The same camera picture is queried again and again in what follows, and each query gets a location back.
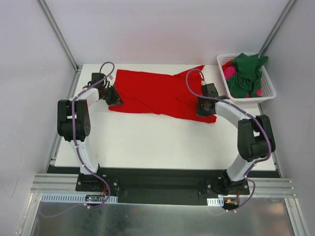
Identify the aluminium frame post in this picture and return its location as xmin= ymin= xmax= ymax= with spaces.
xmin=36 ymin=0 xmax=80 ymax=72
xmin=258 ymin=0 xmax=298 ymax=57

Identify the left white cable duct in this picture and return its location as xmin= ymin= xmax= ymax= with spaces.
xmin=41 ymin=193 xmax=118 ymax=205

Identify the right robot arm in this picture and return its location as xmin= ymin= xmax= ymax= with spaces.
xmin=196 ymin=83 xmax=276 ymax=195

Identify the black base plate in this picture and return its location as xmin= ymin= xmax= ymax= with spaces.
xmin=75 ymin=167 xmax=255 ymax=205

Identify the pink garment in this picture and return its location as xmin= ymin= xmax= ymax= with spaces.
xmin=222 ymin=60 xmax=238 ymax=80

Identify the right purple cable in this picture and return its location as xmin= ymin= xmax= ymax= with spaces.
xmin=186 ymin=69 xmax=273 ymax=213

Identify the white cable duct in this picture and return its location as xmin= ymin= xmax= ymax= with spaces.
xmin=207 ymin=197 xmax=224 ymax=207
xmin=41 ymin=193 xmax=118 ymax=205

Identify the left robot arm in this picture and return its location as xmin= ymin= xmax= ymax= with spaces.
xmin=57 ymin=72 xmax=124 ymax=191

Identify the right white cable duct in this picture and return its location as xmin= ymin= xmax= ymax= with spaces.
xmin=207 ymin=197 xmax=224 ymax=207

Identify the right aluminium frame post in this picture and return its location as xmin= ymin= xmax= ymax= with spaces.
xmin=258 ymin=0 xmax=298 ymax=57

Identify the white plastic basket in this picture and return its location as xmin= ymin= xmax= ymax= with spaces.
xmin=217 ymin=54 xmax=276 ymax=105

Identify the left aluminium frame post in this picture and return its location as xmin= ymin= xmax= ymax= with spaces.
xmin=36 ymin=0 xmax=80 ymax=72

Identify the red t-shirt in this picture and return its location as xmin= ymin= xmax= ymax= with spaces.
xmin=109 ymin=69 xmax=217 ymax=123

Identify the green t-shirt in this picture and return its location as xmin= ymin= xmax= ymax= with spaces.
xmin=226 ymin=53 xmax=269 ymax=98

